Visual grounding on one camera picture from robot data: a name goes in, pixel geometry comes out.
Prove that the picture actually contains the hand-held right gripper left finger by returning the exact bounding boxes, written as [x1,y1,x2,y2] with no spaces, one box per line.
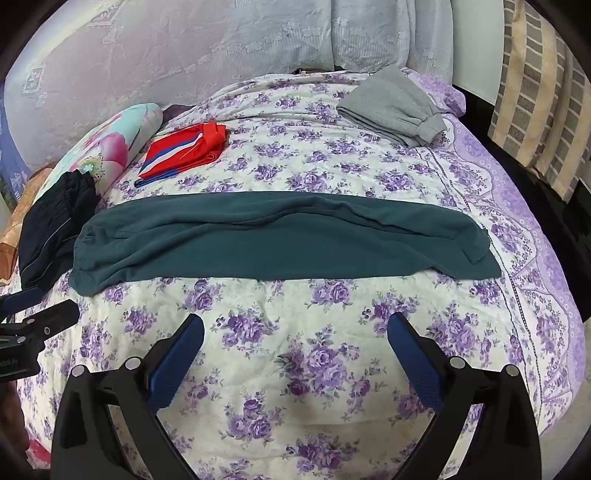
[50,314,205,480]

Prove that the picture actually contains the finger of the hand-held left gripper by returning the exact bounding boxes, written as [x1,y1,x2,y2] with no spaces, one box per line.
[0,286,43,318]
[9,299,81,345]

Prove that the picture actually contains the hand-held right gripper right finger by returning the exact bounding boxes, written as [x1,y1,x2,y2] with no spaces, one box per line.
[387,312,542,480]

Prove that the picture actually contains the teal pants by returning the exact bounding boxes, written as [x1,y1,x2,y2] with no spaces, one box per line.
[68,191,503,297]

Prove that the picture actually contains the grey folded pants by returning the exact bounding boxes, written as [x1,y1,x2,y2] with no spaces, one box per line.
[336,65,448,149]

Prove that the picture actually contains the black shorts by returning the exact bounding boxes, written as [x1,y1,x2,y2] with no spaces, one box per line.
[18,170,99,292]

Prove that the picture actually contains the orange blanket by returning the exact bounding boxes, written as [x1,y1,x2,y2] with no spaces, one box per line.
[0,167,54,283]

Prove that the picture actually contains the purple floral bedspread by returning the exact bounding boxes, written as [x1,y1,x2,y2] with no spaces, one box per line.
[0,67,587,480]

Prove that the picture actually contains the floral pillow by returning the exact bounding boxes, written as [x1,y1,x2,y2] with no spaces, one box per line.
[46,102,164,197]

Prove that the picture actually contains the red striped shorts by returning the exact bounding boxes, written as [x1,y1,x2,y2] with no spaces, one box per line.
[135,122,230,188]

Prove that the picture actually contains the white lace headboard cover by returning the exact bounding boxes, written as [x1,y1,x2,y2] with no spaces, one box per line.
[4,0,334,172]

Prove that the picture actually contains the beige striped curtain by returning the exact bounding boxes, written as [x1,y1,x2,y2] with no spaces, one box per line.
[487,0,591,201]

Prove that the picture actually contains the dark bed frame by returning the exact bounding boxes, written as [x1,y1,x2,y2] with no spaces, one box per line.
[450,80,591,324]

